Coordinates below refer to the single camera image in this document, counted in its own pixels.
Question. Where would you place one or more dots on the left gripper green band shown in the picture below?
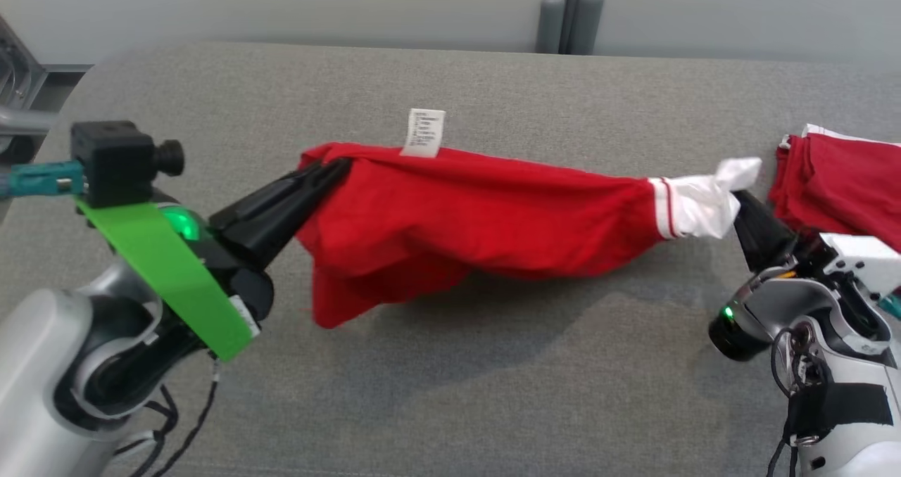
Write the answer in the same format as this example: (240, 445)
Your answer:
(162, 266)

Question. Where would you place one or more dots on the grey metal rack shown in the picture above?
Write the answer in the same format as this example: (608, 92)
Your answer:
(28, 122)

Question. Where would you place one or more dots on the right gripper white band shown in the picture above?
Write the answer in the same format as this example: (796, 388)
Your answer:
(866, 259)

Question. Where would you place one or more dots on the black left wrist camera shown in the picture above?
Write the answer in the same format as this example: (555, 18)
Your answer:
(112, 160)

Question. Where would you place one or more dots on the red shirt with white sleeves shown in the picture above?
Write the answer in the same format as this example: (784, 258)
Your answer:
(457, 217)

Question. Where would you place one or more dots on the grey cylindrical bumper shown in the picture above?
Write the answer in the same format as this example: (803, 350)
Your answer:
(588, 23)
(550, 27)

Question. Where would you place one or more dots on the folded red white garment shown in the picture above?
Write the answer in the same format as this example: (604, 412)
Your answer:
(838, 181)

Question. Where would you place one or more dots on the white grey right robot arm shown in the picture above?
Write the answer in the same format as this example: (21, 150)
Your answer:
(845, 406)

